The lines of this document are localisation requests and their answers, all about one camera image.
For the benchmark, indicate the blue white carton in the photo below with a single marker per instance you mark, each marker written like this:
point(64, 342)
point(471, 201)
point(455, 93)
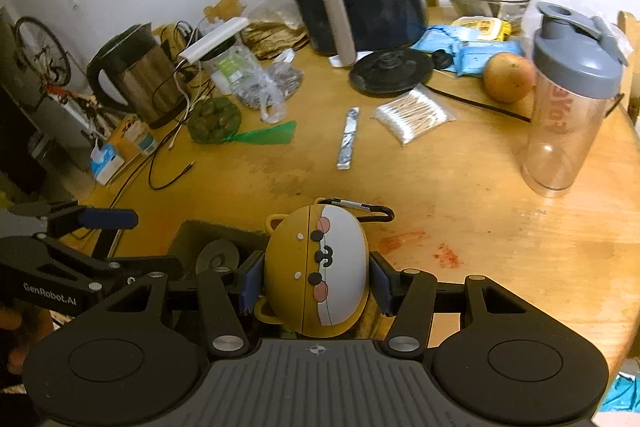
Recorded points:
point(102, 159)

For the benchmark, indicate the clear plastic jar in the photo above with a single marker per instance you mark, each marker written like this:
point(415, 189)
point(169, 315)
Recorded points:
point(232, 67)

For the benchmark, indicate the cardboard sheet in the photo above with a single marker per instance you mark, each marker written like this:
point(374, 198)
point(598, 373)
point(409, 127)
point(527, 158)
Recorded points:
point(235, 2)

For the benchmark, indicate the white ribbon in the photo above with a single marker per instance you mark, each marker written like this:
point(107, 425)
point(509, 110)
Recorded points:
point(285, 55)

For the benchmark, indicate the orange round fruit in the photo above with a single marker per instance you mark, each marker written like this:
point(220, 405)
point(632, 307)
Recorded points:
point(507, 77)

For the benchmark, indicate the small black knob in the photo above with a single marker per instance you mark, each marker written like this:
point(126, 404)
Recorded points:
point(442, 58)

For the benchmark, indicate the plastic bag of seeds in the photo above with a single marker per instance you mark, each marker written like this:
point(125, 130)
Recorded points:
point(270, 84)

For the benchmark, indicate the plastic bag of brown paper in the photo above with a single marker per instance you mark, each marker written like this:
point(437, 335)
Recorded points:
point(275, 22)

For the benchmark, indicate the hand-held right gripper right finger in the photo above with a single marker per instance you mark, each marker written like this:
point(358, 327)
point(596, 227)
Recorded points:
point(380, 287)

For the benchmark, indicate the green net bag of fruit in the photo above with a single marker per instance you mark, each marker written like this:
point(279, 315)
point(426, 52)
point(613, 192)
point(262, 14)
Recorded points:
point(215, 117)

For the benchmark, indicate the yellow white bear case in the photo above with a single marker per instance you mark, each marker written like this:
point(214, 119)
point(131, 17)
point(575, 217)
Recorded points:
point(320, 272)

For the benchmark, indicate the bag of cotton swabs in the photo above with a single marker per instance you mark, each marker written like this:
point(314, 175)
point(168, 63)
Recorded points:
point(415, 117)

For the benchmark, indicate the small labelled bottle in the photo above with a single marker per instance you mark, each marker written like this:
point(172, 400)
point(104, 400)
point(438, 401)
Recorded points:
point(145, 142)

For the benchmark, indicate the blue wipes packet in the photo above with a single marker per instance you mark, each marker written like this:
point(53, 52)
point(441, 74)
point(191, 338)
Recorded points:
point(480, 59)
point(437, 39)

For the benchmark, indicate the clear shaker bottle grey lid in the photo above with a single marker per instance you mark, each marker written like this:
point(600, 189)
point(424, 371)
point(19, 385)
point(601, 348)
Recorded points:
point(565, 107)

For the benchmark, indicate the black kettle base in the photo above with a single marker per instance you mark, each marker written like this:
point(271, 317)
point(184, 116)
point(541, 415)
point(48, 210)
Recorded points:
point(390, 72)

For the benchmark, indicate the bicycle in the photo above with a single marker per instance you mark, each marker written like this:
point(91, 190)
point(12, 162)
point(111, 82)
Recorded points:
point(56, 91)

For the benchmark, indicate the yellow packet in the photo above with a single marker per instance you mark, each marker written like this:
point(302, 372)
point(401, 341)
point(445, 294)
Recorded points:
point(482, 28)

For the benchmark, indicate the blue plastic bag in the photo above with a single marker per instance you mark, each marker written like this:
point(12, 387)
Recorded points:
point(622, 394)

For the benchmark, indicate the person's left hand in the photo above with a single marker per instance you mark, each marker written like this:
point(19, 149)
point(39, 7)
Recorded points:
point(10, 319)

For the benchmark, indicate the silver sachet stick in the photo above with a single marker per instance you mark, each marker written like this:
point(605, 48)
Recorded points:
point(348, 139)

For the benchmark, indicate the white power strip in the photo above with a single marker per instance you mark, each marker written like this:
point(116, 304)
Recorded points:
point(212, 38)

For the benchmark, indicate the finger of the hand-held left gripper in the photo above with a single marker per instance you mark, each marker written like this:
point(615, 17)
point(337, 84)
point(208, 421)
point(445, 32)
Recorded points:
point(107, 218)

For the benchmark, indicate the black tape roll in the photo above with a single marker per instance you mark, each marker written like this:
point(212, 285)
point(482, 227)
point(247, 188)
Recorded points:
point(217, 254)

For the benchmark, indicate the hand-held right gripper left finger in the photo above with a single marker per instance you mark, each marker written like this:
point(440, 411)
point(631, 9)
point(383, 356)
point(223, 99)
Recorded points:
point(248, 282)

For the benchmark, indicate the steel electric kettle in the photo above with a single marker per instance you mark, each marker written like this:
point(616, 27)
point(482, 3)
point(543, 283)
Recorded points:
point(140, 77)

